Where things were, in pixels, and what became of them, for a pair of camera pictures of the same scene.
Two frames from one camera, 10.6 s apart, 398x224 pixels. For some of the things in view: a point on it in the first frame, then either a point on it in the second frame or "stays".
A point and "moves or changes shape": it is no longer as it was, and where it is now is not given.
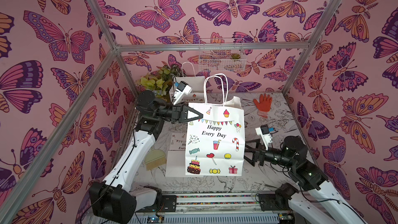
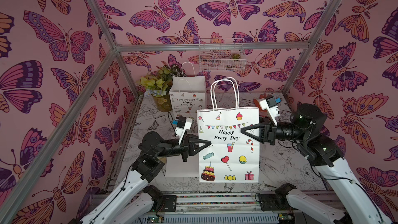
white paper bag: [214, 144] moves or changes shape
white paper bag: [197, 84] stays
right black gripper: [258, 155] → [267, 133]
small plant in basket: [235, 56] stays
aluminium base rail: [217, 208] stays
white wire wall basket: [224, 55] stays
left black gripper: [180, 114] → [187, 147]
